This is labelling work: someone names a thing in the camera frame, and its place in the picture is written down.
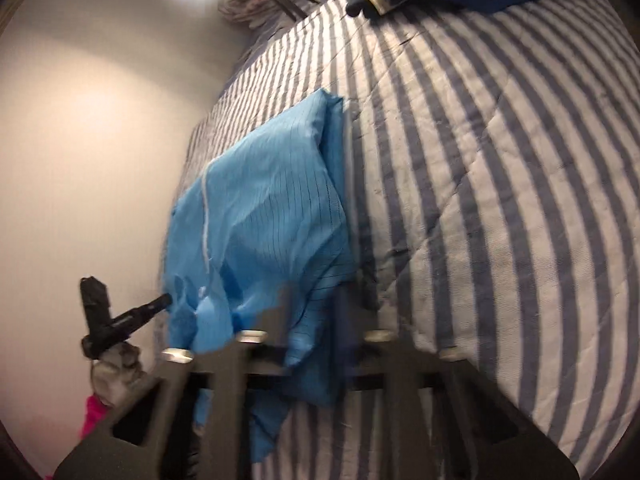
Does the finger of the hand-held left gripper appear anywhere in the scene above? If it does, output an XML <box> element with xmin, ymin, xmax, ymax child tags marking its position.
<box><xmin>112</xmin><ymin>294</ymin><xmax>173</xmax><ymax>341</ymax></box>

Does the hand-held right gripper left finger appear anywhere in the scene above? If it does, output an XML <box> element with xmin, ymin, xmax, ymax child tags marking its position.
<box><xmin>52</xmin><ymin>285</ymin><xmax>301</xmax><ymax>480</ymax></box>

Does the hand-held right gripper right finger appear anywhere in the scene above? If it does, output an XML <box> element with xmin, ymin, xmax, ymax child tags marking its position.
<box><xmin>335</xmin><ymin>280</ymin><xmax>581</xmax><ymax>480</ymax></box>

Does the large blue striped garment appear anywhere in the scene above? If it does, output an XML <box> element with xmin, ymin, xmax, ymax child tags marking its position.
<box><xmin>162</xmin><ymin>87</ymin><xmax>361</xmax><ymax>463</ymax></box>

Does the person's left forearm pink sleeve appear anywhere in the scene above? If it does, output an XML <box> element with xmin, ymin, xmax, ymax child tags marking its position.
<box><xmin>81</xmin><ymin>394</ymin><xmax>111</xmax><ymax>438</ymax></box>

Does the person's left hand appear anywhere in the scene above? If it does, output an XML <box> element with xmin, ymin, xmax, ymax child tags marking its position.
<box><xmin>89</xmin><ymin>342</ymin><xmax>147</xmax><ymax>408</ymax></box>

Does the blue white striped bed quilt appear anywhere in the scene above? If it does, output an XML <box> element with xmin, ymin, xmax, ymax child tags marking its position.
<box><xmin>170</xmin><ymin>0</ymin><xmax>640</xmax><ymax>480</ymax></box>

